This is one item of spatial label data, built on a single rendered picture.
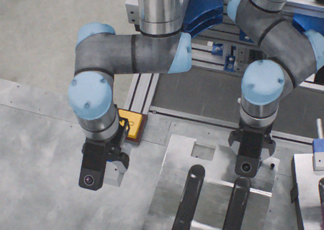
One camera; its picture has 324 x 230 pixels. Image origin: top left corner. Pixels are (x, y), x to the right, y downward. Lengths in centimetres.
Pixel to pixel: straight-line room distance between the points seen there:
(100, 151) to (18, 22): 163
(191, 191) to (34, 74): 135
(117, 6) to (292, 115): 94
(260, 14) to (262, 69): 12
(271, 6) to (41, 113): 73
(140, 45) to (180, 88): 117
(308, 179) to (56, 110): 66
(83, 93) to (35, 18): 173
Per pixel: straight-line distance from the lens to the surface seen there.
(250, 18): 129
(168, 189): 151
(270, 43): 128
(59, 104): 173
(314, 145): 159
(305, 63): 125
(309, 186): 157
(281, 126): 232
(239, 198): 151
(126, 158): 138
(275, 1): 126
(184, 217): 150
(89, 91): 116
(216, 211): 150
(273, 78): 120
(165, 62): 121
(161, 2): 117
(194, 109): 234
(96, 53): 122
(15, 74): 275
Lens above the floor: 232
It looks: 64 degrees down
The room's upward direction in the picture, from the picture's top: 7 degrees counter-clockwise
